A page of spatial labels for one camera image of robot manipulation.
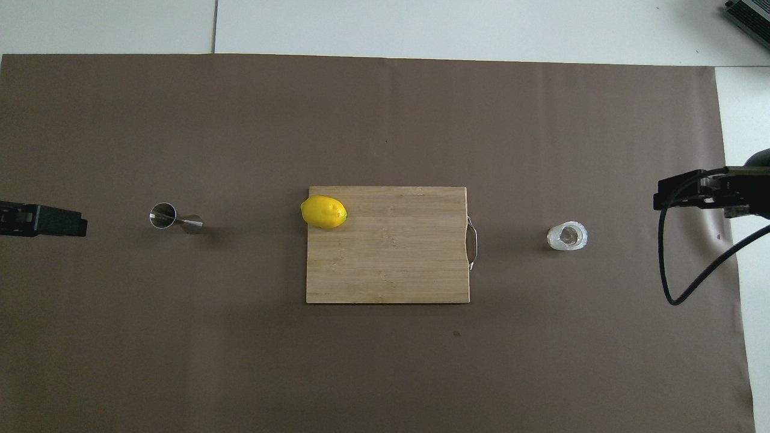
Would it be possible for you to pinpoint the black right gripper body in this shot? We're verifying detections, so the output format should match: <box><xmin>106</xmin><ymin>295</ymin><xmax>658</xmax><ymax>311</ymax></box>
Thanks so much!
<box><xmin>707</xmin><ymin>147</ymin><xmax>770</xmax><ymax>220</ymax></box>

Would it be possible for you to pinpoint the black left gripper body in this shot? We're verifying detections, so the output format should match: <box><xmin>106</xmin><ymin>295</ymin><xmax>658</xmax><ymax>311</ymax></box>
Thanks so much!
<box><xmin>0</xmin><ymin>200</ymin><xmax>25</xmax><ymax>236</ymax></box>

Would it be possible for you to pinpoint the stainless steel jigger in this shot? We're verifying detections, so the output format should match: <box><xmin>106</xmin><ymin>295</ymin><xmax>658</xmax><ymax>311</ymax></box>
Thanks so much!
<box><xmin>149</xmin><ymin>202</ymin><xmax>204</xmax><ymax>235</ymax></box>

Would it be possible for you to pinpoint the brown paper table mat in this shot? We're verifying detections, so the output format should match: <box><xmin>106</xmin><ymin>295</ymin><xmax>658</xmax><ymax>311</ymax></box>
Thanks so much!
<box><xmin>0</xmin><ymin>53</ymin><xmax>756</xmax><ymax>433</ymax></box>

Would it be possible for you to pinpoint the grey finned electronics box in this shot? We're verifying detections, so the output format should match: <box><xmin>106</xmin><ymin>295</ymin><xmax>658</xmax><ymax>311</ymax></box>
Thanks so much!
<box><xmin>722</xmin><ymin>0</ymin><xmax>770</xmax><ymax>50</ymax></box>

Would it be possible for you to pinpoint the yellow lemon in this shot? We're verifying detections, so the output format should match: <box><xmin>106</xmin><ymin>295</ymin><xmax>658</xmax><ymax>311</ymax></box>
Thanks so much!
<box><xmin>300</xmin><ymin>194</ymin><xmax>349</xmax><ymax>230</ymax></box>

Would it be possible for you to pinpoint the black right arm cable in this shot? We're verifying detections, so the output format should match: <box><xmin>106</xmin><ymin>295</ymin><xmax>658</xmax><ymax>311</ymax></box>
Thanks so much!
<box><xmin>658</xmin><ymin>167</ymin><xmax>770</xmax><ymax>307</ymax></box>

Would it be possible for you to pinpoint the wooden cutting board, metal handle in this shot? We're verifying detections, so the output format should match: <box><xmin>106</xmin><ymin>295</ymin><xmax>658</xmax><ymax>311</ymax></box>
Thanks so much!
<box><xmin>306</xmin><ymin>185</ymin><xmax>480</xmax><ymax>304</ymax></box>

